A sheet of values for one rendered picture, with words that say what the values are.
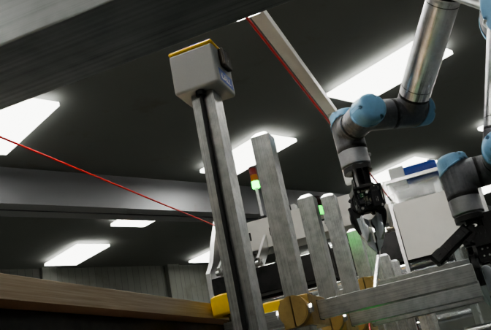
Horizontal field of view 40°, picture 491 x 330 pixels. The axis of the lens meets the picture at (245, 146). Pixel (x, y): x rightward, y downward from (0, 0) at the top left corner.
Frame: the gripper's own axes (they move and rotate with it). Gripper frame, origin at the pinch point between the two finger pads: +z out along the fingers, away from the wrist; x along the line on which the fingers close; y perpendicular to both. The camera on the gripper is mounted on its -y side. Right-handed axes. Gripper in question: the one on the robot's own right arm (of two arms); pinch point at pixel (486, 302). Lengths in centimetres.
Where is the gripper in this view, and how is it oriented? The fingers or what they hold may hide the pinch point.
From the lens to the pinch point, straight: 164.6
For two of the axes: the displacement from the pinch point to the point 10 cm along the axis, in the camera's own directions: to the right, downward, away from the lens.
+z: 1.9, 9.2, -3.5
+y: 9.2, -2.9, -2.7
